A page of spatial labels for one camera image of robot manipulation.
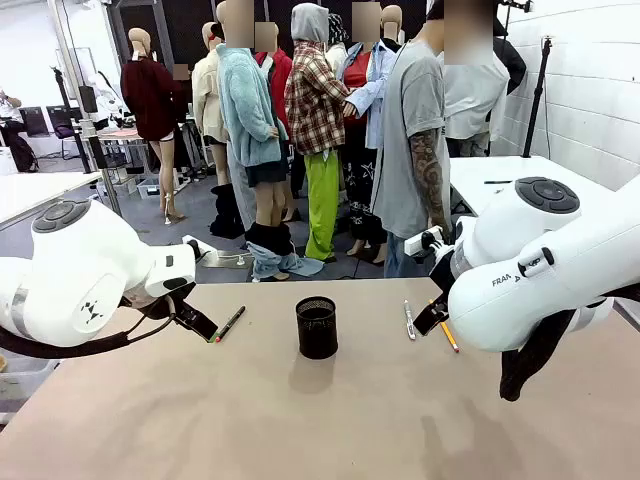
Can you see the mannequin in black suit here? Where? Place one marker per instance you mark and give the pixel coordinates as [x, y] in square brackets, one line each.
[512, 62]

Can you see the mannequin in cream jacket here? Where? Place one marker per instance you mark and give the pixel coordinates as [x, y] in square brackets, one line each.
[205, 95]

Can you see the white pen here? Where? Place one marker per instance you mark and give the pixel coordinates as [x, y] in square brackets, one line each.
[409, 320]

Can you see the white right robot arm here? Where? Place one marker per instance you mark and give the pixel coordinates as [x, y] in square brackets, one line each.
[525, 280]

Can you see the black pen with green clip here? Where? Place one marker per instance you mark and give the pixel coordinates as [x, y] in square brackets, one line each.
[231, 323]

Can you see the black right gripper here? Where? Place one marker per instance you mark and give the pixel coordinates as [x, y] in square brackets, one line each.
[442, 270]

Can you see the mannequin in maroon sweater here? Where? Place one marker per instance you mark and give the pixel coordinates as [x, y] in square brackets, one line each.
[150, 100]

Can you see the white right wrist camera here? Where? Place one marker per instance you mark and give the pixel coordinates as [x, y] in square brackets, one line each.
[420, 242]

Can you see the metal mannequin base plate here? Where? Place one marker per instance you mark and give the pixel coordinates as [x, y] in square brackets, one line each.
[225, 260]

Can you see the black stand with speaker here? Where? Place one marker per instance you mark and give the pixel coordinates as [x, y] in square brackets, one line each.
[75, 115]

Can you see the mannequin in red jacket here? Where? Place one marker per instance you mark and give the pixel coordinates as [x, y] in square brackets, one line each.
[280, 75]

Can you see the mannequin in light blue fleece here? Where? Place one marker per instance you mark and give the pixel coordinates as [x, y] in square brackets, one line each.
[247, 110]

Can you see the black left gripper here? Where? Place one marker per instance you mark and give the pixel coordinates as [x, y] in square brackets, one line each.
[167, 302]

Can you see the grey storage crate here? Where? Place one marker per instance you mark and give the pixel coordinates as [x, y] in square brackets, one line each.
[149, 189]

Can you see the person in grey t-shirt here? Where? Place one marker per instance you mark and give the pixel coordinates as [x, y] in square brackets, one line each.
[405, 150]

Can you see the mannequin in blue shirt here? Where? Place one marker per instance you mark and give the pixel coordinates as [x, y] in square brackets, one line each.
[367, 90]

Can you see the tattooed right forearm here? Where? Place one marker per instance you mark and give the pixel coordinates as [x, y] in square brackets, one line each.
[429, 170]

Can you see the white side table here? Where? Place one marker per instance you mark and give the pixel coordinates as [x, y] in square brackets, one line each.
[500, 167]

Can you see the white long table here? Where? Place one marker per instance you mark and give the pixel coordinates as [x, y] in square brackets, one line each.
[40, 187]

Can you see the black tripod stand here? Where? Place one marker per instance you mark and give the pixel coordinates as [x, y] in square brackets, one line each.
[539, 95]

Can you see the black mesh pen holder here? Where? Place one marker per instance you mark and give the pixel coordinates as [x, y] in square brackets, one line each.
[316, 335]

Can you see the yellow pencil with eraser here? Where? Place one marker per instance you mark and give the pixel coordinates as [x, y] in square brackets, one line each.
[449, 336]

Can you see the seated person in white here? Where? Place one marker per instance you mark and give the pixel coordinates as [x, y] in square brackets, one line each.
[10, 120]

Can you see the black pen on side table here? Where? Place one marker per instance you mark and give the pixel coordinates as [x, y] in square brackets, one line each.
[497, 182]

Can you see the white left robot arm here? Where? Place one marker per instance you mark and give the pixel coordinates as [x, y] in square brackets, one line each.
[75, 260]

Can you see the mannequin in plaid shirt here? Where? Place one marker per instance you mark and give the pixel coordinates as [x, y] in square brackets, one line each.
[315, 100]

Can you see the mannequin in black jacket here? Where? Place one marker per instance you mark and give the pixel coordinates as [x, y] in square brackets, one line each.
[392, 25]

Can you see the mannequin in white shirt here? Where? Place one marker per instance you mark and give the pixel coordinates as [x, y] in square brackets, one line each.
[470, 100]

